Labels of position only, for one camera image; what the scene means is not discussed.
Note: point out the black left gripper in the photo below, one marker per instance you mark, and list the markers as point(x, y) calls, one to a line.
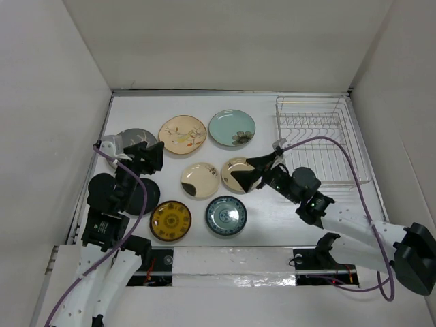
point(152, 156)

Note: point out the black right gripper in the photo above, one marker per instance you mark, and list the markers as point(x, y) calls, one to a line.
point(247, 178)

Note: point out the grey plate with horse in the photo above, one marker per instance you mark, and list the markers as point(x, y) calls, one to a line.
point(134, 136)

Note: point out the beige plate with bird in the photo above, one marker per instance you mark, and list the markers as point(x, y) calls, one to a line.
point(182, 134)

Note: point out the teal plate with flower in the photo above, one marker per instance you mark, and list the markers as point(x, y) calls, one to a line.
point(232, 128)

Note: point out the yellow plate with brown rim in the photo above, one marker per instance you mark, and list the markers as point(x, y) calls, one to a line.
point(170, 221)

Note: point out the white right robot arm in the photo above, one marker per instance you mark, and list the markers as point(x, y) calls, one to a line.
point(352, 237)

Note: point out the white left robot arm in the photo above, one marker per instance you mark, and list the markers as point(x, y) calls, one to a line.
point(110, 253)

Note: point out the cream plate with small motifs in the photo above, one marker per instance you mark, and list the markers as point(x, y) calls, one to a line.
point(235, 164)

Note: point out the blue and white bowl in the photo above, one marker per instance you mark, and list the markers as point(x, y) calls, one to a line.
point(226, 216)

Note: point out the cream plate with black blot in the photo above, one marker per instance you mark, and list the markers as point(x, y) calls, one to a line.
point(200, 180)

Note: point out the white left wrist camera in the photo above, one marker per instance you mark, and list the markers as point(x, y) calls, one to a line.
point(111, 145)

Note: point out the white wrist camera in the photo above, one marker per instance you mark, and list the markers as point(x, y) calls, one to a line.
point(280, 146)
point(111, 145)

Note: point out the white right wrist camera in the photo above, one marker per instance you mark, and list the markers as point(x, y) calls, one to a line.
point(280, 146)

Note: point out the wire dish rack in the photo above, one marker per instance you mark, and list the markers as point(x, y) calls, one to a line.
point(328, 125)

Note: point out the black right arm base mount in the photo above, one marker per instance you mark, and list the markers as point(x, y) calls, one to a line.
point(310, 271)

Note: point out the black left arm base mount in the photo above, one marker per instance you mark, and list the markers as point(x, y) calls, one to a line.
point(156, 271)

